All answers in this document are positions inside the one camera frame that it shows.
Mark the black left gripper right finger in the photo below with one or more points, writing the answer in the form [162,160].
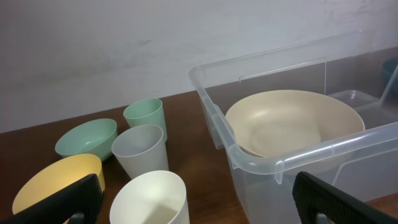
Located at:
[319,202]

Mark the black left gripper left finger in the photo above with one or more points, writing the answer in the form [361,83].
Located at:
[79,202]

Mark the yellow small bowl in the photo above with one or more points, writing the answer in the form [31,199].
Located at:
[56,177]

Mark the beige bowl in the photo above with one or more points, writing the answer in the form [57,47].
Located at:
[290,131]

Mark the green small bowl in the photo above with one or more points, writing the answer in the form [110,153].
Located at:
[93,137]

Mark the cream cup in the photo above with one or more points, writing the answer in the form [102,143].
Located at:
[155,197]

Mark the grey cup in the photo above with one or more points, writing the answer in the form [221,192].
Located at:
[141,149]

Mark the clear plastic storage bin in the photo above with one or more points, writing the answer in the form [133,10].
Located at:
[358,68]

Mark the green cup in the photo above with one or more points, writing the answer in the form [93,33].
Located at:
[148,111]

